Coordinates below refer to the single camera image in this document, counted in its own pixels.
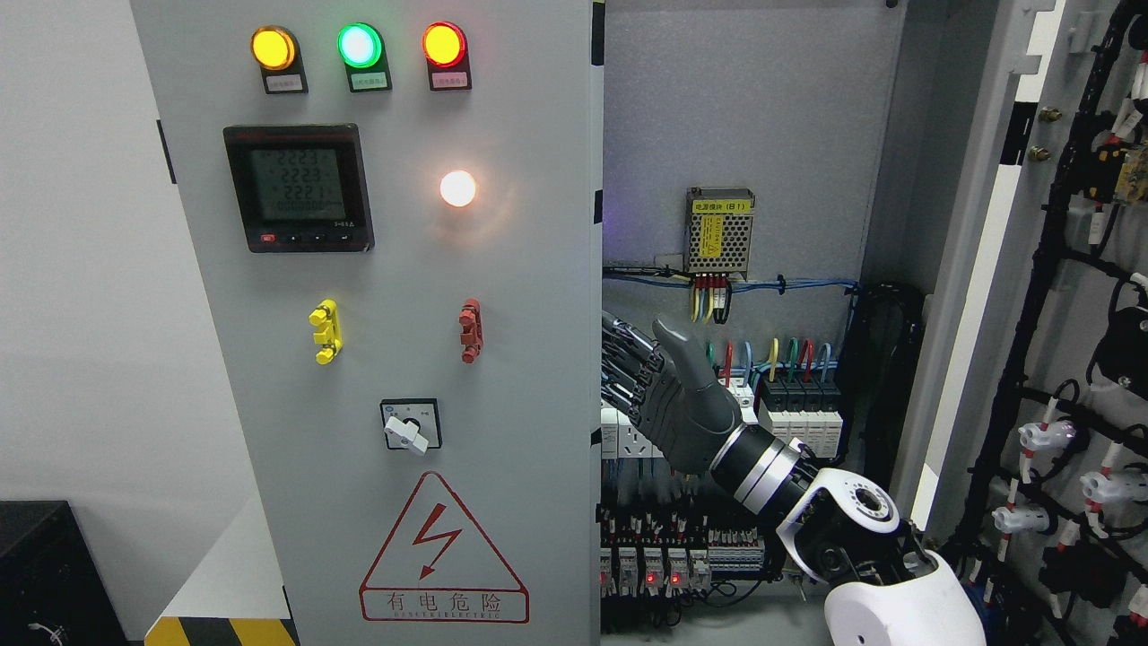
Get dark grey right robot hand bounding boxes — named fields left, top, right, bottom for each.
left=600, top=311, right=742, bottom=475

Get grey cabinet door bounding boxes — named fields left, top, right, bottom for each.
left=861, top=1, right=1145, bottom=645
left=131, top=1, right=602, bottom=645

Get black surge protector modules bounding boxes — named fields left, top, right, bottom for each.
left=755, top=378, right=848, bottom=465

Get relay row with red leds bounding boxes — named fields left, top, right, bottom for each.
left=599, top=546, right=715, bottom=598

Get metal mesh power supply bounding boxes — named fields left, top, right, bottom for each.
left=684, top=187, right=755, bottom=275

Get red terminal connector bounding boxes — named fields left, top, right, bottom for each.
left=458, top=298, right=483, bottom=364

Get red electric warning sticker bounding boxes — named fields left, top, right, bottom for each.
left=360, top=470, right=530, bottom=624

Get white glowing indicator lamp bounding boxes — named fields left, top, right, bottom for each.
left=439, top=170, right=478, bottom=208

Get yellow terminal connector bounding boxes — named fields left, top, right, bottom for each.
left=308, top=299, right=342, bottom=365

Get red indicator lamp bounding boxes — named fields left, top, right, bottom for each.
left=422, top=21, right=473, bottom=92

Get black digital power meter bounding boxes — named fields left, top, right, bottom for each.
left=222, top=123, right=374, bottom=252

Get green indicator lamp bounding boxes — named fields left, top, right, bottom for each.
left=336, top=22, right=391, bottom=93

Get yellow indicator lamp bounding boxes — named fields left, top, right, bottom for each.
left=250, top=25, right=308, bottom=95

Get black box lower left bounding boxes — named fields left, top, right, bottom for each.
left=1, top=503, right=127, bottom=645

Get black right cable harness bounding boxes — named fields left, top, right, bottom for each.
left=843, top=283, right=926, bottom=539

